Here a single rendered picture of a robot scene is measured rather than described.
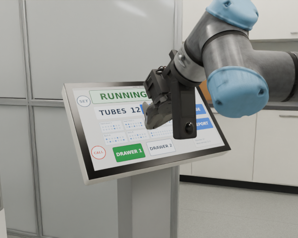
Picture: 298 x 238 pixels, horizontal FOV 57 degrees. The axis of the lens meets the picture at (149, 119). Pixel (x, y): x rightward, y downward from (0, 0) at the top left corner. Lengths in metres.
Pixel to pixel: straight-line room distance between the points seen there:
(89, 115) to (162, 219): 0.47
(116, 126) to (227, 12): 0.50
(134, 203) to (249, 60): 0.68
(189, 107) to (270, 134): 2.42
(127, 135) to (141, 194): 0.24
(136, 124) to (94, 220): 1.27
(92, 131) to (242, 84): 0.52
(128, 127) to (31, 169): 1.40
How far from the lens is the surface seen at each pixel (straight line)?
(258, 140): 2.94
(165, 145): 0.86
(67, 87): 0.86
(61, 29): 1.87
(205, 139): 0.96
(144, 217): 1.01
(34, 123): 2.03
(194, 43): 0.48
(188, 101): 0.54
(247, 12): 0.46
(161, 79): 0.58
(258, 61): 0.41
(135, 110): 0.88
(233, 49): 0.41
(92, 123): 0.81
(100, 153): 0.77
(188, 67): 0.50
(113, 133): 0.81
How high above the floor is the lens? 1.24
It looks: 10 degrees down
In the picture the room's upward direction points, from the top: straight up
